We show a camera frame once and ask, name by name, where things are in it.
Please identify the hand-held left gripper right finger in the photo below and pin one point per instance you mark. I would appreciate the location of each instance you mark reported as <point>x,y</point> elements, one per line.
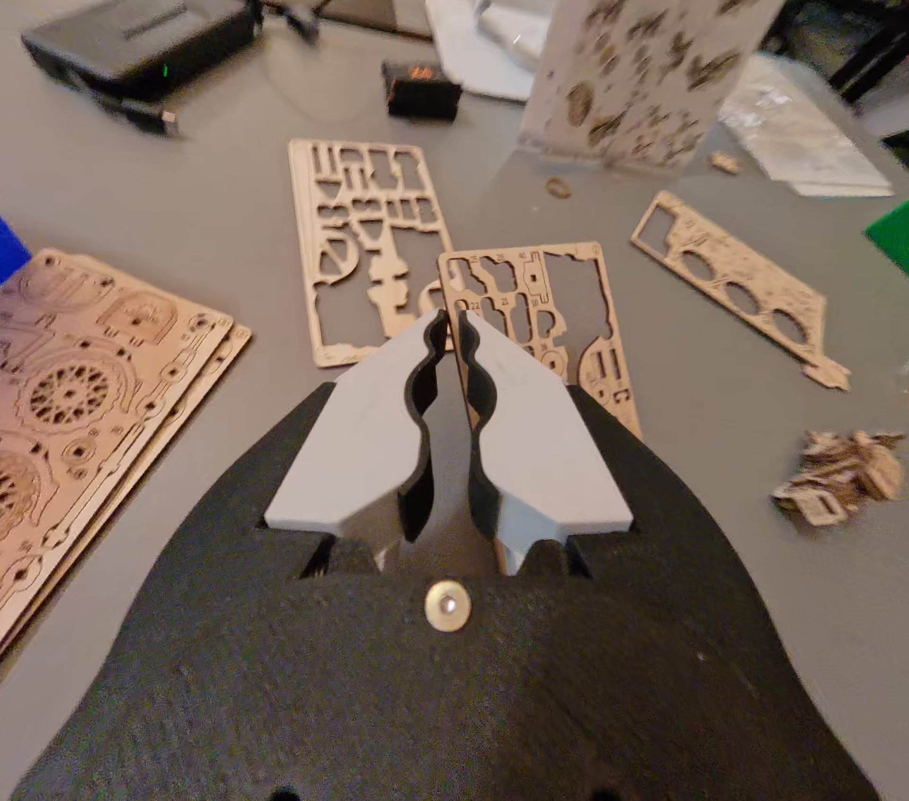
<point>547,453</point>

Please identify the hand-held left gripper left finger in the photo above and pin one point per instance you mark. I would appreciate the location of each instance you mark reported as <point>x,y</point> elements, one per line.
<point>348,453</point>

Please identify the blue plastic bin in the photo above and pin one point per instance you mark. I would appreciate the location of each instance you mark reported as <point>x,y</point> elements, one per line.
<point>11,251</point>

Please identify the wooden gear parts sheet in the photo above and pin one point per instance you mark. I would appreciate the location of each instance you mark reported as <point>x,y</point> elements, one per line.
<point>576,361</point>

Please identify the grey desk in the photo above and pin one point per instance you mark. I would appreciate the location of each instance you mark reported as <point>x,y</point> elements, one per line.
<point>213,190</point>

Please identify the green plastic bin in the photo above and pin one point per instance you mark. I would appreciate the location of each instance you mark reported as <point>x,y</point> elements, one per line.
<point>895,240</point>

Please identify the instruction booklet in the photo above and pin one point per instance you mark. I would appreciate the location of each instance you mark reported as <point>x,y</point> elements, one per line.
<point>639,69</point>

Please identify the emptied wooden parts sheet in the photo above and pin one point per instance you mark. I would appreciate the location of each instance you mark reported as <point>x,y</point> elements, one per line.
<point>300,190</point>

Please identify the stack of wooden puzzle sheets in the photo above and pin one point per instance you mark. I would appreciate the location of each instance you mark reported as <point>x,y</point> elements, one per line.
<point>106,353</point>

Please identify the wooden model assembly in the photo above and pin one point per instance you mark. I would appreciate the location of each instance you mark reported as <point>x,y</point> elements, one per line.
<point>838,478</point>

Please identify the small wooden scrap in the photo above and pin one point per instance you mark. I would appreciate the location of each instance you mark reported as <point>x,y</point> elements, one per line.
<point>724,162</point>

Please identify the wooden sheet with round holes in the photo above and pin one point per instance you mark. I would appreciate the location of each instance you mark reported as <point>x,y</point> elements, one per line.
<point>717,240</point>

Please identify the black rectangular device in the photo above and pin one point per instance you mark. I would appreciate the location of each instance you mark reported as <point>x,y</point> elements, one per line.
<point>142,41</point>

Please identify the black usb plug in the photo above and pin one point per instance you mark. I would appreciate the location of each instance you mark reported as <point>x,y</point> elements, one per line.
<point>142,116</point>

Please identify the small black box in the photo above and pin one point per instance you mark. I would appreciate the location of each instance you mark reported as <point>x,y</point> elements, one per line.
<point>422,98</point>

